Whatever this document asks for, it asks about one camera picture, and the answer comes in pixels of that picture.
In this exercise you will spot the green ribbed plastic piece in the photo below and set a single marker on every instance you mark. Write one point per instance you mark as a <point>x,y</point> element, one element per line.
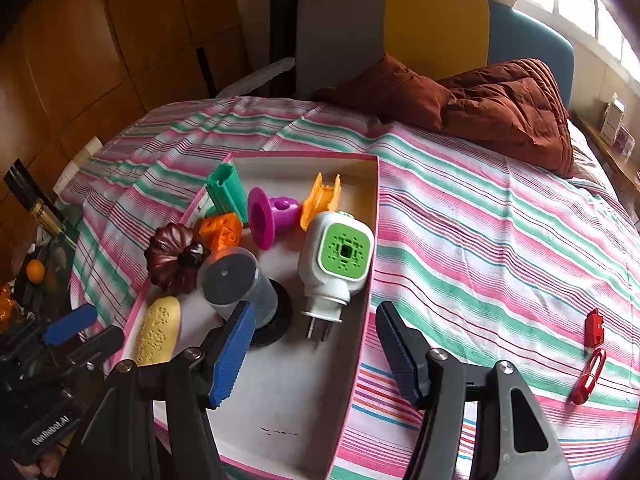
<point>227,192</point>

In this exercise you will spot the pale pillow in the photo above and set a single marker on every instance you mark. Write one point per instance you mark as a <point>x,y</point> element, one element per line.
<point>585,160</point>

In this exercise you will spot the dark brown pumpkin ornament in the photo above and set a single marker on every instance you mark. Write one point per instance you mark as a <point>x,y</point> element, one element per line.
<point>172,260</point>

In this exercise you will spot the grey cylinder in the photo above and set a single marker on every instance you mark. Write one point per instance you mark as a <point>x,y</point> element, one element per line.
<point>235,280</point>

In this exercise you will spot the orange ball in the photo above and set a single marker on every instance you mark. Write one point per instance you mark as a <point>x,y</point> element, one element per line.
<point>35,270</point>

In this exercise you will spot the pink patterned carton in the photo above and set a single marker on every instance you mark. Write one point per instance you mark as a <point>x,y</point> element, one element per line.
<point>625,140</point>

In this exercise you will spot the black post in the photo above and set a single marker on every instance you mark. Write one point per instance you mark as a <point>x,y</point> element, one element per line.
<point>287,35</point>

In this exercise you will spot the small red box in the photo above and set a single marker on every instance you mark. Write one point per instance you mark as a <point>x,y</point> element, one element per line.
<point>594,327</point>

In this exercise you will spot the glossy red case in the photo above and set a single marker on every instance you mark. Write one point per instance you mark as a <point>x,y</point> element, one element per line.
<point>589,375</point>

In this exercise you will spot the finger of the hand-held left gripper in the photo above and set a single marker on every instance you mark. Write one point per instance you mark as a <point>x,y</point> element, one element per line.
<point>97,345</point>
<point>70,325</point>

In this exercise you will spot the yellow embossed oval block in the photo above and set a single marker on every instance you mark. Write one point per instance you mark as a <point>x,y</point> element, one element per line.
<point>157,330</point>

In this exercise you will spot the black gold box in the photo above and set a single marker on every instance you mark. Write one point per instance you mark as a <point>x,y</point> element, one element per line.
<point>35,200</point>

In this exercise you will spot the pink white box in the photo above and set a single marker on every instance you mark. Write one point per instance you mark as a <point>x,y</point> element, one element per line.
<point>280,390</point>

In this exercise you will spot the grey yellow blue headboard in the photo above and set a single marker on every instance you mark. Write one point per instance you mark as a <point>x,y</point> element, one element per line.
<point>435,30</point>

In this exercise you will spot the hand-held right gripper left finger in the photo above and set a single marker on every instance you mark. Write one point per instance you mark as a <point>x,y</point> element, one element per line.
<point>232,355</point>

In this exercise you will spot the person's left hand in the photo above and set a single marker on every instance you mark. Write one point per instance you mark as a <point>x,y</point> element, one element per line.
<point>42,466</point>

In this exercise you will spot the orange plastic tray piece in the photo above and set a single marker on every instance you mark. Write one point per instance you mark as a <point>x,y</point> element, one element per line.
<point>320,200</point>

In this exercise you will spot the orange building block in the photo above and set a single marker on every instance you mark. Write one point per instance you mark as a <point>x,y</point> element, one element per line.
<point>220,230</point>

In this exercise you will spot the magenta plastic spool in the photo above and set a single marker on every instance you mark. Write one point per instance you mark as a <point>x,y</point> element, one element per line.
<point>270,215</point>

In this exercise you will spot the striped bedsheet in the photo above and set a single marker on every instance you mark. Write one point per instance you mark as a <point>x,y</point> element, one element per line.
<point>475,260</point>

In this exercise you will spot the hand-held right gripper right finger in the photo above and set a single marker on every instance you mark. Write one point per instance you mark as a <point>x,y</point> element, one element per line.
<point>395,350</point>

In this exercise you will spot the white carton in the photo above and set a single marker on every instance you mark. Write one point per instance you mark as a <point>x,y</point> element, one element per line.
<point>612,120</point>

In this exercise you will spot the white green plug-in device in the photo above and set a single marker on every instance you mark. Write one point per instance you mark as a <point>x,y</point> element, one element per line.
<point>337,260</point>

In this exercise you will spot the brown quilt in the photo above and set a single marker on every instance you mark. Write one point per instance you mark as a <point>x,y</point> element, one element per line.
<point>500,105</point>

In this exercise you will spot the window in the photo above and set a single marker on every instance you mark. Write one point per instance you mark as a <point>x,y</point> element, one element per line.
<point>575,0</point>

